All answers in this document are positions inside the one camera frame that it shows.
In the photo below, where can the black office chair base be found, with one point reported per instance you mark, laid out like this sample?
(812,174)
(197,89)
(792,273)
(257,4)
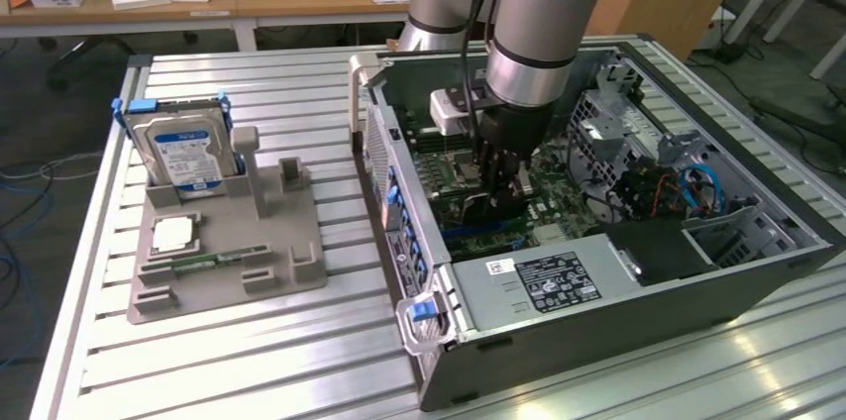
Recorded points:
(93,48)

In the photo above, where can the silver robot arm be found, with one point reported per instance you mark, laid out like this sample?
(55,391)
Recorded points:
(549,9)

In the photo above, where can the black power connector bundle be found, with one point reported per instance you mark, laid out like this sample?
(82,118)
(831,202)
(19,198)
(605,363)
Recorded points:
(641,192)

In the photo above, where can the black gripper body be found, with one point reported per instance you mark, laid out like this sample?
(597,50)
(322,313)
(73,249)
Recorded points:
(520,128)

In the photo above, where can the grey power supply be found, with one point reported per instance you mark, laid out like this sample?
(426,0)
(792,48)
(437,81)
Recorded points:
(482,301)

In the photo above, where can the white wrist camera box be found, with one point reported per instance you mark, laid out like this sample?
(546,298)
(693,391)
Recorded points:
(450,118)

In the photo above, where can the grey plastic parts rack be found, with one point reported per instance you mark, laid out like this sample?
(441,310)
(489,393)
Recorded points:
(265,241)

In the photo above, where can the black plastic shroud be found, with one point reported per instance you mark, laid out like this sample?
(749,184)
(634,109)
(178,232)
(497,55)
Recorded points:
(654,251)

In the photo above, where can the open PC case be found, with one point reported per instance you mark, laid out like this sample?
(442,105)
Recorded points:
(596,341)

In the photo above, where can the silver chipset heatsink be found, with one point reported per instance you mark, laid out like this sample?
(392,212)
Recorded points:
(552,234)

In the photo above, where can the green RAM stick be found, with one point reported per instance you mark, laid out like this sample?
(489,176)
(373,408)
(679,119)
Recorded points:
(211,259)

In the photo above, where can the blue disk carrier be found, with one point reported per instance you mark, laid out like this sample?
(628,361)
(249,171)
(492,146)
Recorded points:
(142,106)

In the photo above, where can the perforated silver drive cage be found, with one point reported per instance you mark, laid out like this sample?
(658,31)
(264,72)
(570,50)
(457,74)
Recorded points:
(614,133)

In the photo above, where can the CPU socket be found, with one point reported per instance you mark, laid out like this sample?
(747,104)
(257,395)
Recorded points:
(466,170)

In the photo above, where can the black floor stand base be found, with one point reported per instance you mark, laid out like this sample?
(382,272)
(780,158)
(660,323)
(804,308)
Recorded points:
(800,115)

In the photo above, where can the white floor unit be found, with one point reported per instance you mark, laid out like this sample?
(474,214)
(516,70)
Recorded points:
(717,31)

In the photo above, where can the silver disk bay bracket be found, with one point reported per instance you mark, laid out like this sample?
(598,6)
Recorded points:
(760,237)

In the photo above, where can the hard disk with blue label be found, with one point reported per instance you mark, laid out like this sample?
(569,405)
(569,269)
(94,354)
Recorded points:
(185,152)

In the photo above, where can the blue case latch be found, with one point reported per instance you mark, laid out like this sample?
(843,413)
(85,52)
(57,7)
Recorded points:
(422,313)

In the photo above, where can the silver CPU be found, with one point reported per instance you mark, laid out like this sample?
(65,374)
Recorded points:
(174,234)

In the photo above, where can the green motherboard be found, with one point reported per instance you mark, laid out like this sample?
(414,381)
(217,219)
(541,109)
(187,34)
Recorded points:
(562,202)

